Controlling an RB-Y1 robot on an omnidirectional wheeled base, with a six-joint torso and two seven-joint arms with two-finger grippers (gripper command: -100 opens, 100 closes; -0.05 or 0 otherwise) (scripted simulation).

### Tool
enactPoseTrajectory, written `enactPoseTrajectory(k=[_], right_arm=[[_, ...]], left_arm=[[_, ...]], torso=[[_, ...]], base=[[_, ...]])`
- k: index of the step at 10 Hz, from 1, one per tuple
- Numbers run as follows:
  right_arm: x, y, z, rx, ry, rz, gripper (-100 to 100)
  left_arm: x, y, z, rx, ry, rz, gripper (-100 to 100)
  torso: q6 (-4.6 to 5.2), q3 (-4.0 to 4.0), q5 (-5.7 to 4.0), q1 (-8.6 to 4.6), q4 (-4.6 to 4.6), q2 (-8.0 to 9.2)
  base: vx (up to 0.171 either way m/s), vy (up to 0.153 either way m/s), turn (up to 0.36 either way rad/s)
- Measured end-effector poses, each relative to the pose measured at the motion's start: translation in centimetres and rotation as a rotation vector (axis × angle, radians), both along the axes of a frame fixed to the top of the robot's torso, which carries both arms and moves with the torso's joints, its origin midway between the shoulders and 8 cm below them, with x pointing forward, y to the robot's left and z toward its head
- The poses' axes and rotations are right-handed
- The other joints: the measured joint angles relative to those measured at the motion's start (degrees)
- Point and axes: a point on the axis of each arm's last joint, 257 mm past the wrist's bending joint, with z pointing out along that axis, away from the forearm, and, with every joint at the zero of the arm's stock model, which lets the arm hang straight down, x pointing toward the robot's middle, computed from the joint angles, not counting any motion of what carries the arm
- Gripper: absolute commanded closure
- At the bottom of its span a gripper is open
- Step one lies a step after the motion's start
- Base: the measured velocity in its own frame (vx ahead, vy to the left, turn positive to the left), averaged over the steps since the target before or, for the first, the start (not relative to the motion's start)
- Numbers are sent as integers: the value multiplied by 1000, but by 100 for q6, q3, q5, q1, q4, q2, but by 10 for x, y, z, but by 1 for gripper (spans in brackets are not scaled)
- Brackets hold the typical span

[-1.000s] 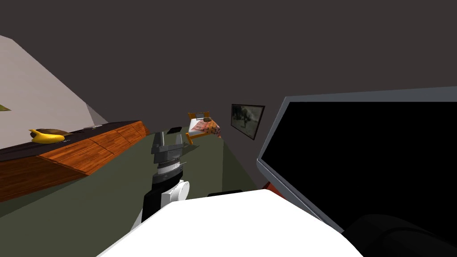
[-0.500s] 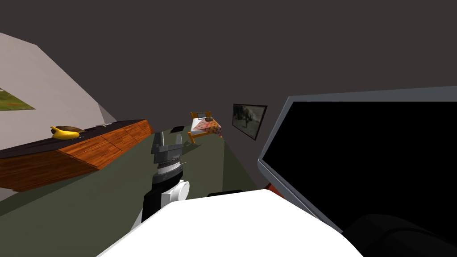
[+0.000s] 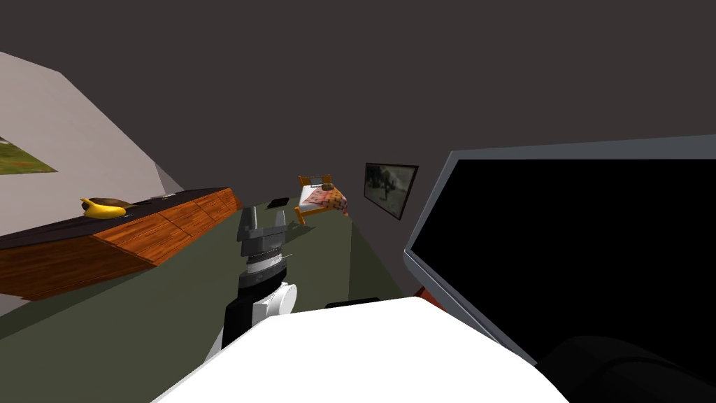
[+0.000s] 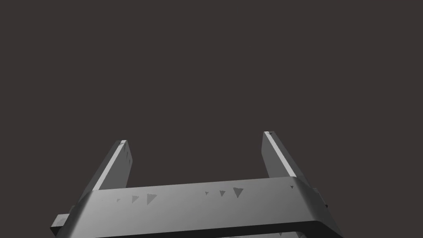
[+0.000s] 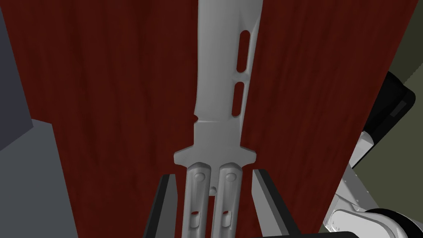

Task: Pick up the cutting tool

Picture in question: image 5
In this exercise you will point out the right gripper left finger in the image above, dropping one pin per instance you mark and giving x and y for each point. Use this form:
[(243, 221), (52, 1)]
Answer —
[(163, 211)]

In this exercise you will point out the grey folding knife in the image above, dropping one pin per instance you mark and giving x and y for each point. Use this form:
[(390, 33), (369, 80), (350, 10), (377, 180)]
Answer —
[(214, 142)]

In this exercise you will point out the dark red wooden table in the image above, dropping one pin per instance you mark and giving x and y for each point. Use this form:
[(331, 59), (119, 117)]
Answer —
[(99, 99)]

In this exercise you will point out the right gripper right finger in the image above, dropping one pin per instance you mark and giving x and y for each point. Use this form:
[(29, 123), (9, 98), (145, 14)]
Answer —
[(269, 211)]

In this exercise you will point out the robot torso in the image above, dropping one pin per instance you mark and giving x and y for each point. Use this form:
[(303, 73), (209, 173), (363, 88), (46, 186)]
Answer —
[(350, 205)]

